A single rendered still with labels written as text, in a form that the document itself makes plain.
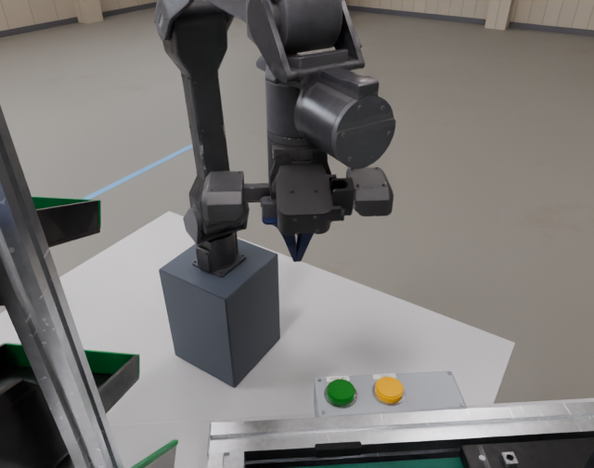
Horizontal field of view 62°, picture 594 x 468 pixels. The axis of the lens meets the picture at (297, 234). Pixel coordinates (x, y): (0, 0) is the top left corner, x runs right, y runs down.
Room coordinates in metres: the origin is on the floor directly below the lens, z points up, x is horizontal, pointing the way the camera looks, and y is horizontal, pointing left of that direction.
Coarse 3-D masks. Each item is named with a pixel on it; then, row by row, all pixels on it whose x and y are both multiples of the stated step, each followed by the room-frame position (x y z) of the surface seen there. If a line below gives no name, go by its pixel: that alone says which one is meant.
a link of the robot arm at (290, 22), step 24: (168, 0) 0.60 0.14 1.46; (192, 0) 0.59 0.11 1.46; (216, 0) 0.53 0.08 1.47; (240, 0) 0.49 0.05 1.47; (288, 0) 0.41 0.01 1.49; (312, 0) 0.42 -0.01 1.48; (336, 0) 0.43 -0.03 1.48; (168, 24) 0.60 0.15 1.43; (288, 24) 0.40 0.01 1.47; (312, 24) 0.41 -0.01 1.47; (336, 24) 0.43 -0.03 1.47; (288, 48) 0.41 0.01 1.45; (312, 48) 0.43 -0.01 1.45
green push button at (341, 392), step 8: (336, 384) 0.47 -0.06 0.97; (344, 384) 0.47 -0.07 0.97; (352, 384) 0.47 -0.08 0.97; (328, 392) 0.46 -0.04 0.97; (336, 392) 0.46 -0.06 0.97; (344, 392) 0.46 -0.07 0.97; (352, 392) 0.46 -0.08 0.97; (336, 400) 0.44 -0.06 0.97; (344, 400) 0.44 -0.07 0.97; (352, 400) 0.45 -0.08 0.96
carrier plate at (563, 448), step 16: (464, 448) 0.37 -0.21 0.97; (480, 448) 0.37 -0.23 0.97; (496, 448) 0.37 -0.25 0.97; (512, 448) 0.37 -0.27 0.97; (528, 448) 0.37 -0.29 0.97; (544, 448) 0.37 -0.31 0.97; (560, 448) 0.37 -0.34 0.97; (576, 448) 0.37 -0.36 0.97; (592, 448) 0.37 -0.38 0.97; (464, 464) 0.36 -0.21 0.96; (480, 464) 0.35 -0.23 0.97; (496, 464) 0.35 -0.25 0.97; (528, 464) 0.35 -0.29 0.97; (544, 464) 0.35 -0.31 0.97; (560, 464) 0.35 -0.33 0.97; (576, 464) 0.35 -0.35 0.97
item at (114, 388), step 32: (0, 352) 0.31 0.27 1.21; (96, 352) 0.31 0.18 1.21; (0, 384) 0.28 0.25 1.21; (32, 384) 0.19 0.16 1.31; (96, 384) 0.28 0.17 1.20; (128, 384) 0.28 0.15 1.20; (0, 416) 0.17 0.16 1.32; (32, 416) 0.18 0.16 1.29; (0, 448) 0.16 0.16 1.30; (32, 448) 0.17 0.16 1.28; (64, 448) 0.19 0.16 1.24
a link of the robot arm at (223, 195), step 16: (272, 144) 0.42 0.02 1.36; (288, 144) 0.41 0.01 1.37; (304, 144) 0.41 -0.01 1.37; (272, 160) 0.42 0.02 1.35; (304, 160) 0.41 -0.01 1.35; (208, 176) 0.45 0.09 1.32; (224, 176) 0.45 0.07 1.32; (240, 176) 0.45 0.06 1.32; (352, 176) 0.45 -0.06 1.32; (368, 176) 0.45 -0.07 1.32; (384, 176) 0.45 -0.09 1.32; (208, 192) 0.41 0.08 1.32; (224, 192) 0.41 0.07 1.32; (240, 192) 0.42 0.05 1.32; (256, 192) 0.43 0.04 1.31; (368, 192) 0.42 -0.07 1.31; (384, 192) 0.42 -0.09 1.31; (208, 208) 0.41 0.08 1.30; (224, 208) 0.41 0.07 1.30; (240, 208) 0.41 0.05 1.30; (368, 208) 0.41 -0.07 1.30; (384, 208) 0.42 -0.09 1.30
